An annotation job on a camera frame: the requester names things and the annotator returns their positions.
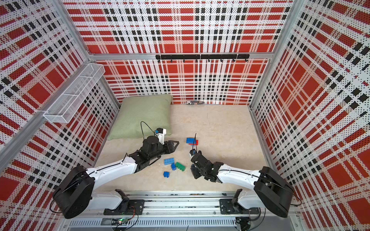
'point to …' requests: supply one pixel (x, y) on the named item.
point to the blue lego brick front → (166, 174)
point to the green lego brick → (180, 166)
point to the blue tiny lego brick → (173, 167)
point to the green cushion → (138, 117)
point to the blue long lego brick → (191, 140)
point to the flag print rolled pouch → (195, 102)
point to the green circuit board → (123, 222)
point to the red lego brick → (196, 143)
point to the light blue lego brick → (168, 161)
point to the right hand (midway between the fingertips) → (196, 166)
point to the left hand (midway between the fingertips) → (179, 143)
